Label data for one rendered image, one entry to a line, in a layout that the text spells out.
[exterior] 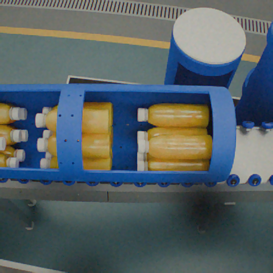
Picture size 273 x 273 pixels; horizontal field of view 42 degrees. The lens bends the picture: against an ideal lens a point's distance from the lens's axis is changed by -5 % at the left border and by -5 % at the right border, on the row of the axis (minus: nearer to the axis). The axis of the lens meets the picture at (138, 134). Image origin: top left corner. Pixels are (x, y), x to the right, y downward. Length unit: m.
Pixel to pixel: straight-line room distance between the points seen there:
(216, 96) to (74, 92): 0.38
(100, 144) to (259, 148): 0.58
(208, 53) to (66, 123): 0.61
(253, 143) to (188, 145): 0.37
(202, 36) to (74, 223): 1.27
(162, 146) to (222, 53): 0.49
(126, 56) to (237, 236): 1.39
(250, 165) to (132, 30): 1.73
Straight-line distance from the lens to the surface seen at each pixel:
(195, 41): 1.38
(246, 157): 1.30
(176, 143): 1.03
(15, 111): 1.14
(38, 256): 2.15
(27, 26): 2.91
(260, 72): 1.65
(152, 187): 1.21
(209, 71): 1.37
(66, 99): 1.00
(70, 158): 0.98
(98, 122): 1.00
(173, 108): 1.08
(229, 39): 1.42
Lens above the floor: 2.08
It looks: 65 degrees down
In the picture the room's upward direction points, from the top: 3 degrees clockwise
